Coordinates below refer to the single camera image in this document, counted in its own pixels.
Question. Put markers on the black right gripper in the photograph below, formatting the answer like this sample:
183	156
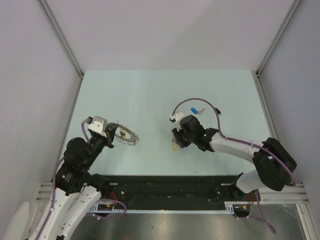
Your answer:
178	140

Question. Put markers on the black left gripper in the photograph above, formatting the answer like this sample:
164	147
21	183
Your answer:
110	132

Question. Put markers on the steel disc with key rings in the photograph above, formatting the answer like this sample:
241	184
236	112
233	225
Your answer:
131	138

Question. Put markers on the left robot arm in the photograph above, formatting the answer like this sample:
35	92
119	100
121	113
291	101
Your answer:
74	189

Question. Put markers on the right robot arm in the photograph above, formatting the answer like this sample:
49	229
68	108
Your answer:
274	166

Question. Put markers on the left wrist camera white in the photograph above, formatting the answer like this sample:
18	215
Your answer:
98	126

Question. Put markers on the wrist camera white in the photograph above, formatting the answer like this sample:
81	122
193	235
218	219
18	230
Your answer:
176	118
98	126

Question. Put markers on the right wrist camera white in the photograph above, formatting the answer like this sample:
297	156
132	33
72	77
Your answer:
176	118

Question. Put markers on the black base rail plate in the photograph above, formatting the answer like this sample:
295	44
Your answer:
221	187

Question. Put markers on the grey slotted cable duct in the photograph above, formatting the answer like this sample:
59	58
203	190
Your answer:
206	207

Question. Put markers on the left aluminium frame post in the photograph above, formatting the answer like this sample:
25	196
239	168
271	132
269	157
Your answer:
57	30

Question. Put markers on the aluminium frame post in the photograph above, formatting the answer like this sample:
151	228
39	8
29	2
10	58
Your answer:
279	35
57	30

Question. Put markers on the right aluminium frame post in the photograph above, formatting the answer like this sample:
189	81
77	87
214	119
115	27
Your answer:
279	35

